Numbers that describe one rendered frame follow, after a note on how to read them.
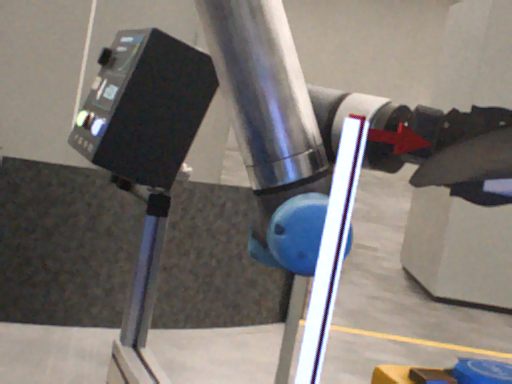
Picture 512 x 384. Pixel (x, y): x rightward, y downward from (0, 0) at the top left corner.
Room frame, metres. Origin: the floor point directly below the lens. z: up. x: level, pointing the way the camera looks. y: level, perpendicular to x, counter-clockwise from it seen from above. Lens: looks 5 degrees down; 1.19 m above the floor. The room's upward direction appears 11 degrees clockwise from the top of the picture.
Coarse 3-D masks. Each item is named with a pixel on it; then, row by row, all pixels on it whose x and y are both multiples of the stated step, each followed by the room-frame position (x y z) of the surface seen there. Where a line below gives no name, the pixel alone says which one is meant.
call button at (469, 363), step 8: (464, 360) 0.47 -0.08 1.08; (472, 360) 0.47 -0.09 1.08; (480, 360) 0.47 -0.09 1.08; (488, 360) 0.48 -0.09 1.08; (456, 368) 0.46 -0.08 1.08; (464, 368) 0.45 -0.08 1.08; (472, 368) 0.45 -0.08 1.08; (480, 368) 0.46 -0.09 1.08; (488, 368) 0.46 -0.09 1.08; (496, 368) 0.46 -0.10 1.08; (504, 368) 0.46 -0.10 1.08; (456, 376) 0.45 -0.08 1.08; (464, 376) 0.45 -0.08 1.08; (472, 376) 0.45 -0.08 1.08; (480, 376) 0.44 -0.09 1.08; (488, 376) 0.44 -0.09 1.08; (496, 376) 0.45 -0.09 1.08; (504, 376) 0.45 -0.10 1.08
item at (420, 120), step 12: (420, 108) 0.84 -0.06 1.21; (432, 108) 0.84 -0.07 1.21; (408, 120) 0.85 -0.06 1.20; (420, 120) 0.83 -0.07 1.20; (432, 120) 0.83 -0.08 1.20; (420, 132) 0.83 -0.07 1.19; (432, 132) 0.83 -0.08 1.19; (432, 144) 0.83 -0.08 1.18; (408, 156) 0.86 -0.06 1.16; (420, 156) 0.84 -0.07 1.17
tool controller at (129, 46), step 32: (128, 32) 1.35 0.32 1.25; (160, 32) 1.21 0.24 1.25; (128, 64) 1.23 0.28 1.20; (160, 64) 1.21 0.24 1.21; (192, 64) 1.22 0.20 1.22; (128, 96) 1.20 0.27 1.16; (160, 96) 1.21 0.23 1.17; (192, 96) 1.23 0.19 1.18; (128, 128) 1.20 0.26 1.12; (160, 128) 1.21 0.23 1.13; (192, 128) 1.23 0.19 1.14; (96, 160) 1.19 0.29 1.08; (128, 160) 1.20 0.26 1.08; (160, 160) 1.22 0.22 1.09
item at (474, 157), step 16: (496, 128) 0.69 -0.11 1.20; (464, 144) 0.74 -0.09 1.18; (480, 144) 0.73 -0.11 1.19; (496, 144) 0.73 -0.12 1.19; (432, 160) 0.78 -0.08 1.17; (448, 160) 0.78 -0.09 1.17; (464, 160) 0.78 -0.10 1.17; (480, 160) 0.78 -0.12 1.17; (496, 160) 0.78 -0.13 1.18; (416, 176) 0.82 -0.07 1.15; (432, 176) 0.83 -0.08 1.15; (448, 176) 0.83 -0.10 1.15; (464, 176) 0.83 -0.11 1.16; (480, 176) 0.84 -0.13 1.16; (496, 176) 0.84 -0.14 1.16
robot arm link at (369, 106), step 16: (352, 96) 0.98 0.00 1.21; (368, 96) 0.98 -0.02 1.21; (336, 112) 0.96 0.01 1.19; (352, 112) 0.96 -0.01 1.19; (368, 112) 0.95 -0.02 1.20; (336, 128) 0.96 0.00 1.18; (336, 144) 0.96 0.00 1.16; (368, 144) 0.95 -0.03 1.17; (336, 160) 0.98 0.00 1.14; (368, 160) 0.96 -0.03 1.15
